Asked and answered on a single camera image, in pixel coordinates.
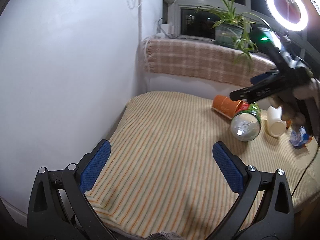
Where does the orange paper cup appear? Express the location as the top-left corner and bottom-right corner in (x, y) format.
(286, 120), (291, 129)
(212, 95), (244, 120)

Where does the green label plastic cup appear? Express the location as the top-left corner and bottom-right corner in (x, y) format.
(230, 102), (261, 142)

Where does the right gloved hand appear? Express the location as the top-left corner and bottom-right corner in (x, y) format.
(268, 78), (319, 126)

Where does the plaid beige sill cloth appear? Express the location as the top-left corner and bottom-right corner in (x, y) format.
(144, 38), (276, 87)

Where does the potted spider plant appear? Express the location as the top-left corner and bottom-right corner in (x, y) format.
(196, 0), (270, 72)

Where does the white power adapter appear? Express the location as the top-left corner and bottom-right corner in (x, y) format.
(160, 24), (174, 36)

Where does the grey fuzzy fabric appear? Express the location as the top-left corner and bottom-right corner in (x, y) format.
(145, 232), (182, 240)

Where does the striped yellow table cloth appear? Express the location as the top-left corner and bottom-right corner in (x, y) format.
(86, 92), (319, 239)

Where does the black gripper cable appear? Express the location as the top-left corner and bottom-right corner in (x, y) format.
(290, 142), (320, 198)

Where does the ring light on tripod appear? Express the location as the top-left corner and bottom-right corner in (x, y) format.
(266, 0), (309, 32)

